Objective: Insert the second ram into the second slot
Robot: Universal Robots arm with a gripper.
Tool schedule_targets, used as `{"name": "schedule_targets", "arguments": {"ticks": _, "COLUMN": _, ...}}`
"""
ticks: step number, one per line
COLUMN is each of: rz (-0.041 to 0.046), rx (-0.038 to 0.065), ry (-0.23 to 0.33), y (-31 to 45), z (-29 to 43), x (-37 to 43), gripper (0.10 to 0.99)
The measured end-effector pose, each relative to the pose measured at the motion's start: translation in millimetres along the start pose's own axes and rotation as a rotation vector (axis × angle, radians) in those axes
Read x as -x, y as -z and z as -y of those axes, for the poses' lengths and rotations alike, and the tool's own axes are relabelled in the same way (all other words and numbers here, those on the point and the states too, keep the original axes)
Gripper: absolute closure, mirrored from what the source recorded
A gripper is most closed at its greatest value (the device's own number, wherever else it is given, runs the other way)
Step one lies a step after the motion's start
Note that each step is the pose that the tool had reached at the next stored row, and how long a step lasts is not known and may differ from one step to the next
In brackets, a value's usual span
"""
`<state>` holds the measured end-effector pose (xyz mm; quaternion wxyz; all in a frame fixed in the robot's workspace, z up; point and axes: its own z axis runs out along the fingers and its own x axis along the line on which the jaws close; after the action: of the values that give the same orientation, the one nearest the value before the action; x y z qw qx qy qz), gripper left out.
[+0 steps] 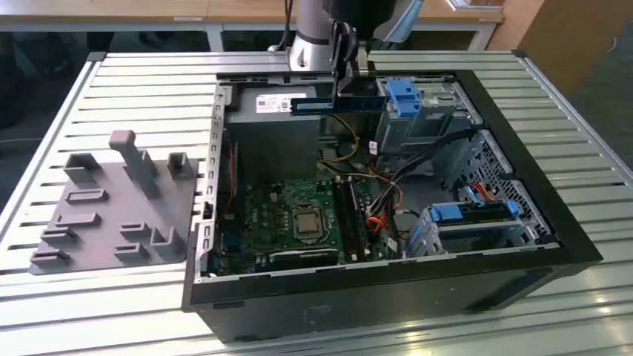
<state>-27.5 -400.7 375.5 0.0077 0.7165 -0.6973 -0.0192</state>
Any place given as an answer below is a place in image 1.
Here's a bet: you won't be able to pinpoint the metal drive cage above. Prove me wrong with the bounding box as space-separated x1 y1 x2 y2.
374 76 485 157

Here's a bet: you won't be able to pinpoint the silver CPU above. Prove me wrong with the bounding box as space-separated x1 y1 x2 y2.
296 214 322 233

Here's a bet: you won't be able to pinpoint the green motherboard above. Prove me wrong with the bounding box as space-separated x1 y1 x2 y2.
216 177 397 276

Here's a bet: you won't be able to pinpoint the metal disk bay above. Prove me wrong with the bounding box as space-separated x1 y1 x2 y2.
405 202 542 259

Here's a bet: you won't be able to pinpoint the grey power supply unit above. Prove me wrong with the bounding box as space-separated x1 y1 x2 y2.
224 87 324 183

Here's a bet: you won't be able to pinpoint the wooden desk, white frame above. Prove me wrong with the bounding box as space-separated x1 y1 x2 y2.
0 0 506 52

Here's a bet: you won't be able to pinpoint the metal CPU socket cover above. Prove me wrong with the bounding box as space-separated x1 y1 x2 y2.
289 202 328 244

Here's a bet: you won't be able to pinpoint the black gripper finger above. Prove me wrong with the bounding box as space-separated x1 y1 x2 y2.
329 20 349 109
346 22 361 94

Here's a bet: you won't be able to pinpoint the black open PC case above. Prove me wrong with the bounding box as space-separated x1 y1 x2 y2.
180 68 605 344

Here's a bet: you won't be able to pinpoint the yellow wire bundle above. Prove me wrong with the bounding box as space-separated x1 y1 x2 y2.
317 113 362 166

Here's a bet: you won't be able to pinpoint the thin red wire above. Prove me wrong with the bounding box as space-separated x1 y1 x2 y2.
221 139 240 222

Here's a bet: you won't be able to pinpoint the blue-green RAM stick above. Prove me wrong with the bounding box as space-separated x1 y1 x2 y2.
289 95 389 117

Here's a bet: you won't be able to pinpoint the hard disk in blue carrier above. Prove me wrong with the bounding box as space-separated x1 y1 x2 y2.
428 201 520 225

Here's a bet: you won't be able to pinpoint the red and orange wires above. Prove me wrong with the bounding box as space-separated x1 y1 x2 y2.
469 182 498 203

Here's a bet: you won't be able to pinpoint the dark RAM stick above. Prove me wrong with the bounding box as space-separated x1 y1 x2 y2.
332 177 361 263

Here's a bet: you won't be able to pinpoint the black cable bundle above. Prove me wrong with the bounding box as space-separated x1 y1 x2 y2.
368 129 472 220

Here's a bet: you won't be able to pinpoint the round grey speaker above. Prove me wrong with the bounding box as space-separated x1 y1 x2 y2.
393 210 422 240

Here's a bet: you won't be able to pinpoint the blue plastic drive carrier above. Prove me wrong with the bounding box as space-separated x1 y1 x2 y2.
386 79 424 117

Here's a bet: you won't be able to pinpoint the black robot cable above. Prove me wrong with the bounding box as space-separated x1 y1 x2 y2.
266 0 298 54

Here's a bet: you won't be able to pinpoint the wooden cabinet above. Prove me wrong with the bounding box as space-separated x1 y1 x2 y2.
486 0 633 98

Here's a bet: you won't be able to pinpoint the grey plastic parts rack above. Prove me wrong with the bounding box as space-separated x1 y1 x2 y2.
29 129 201 276

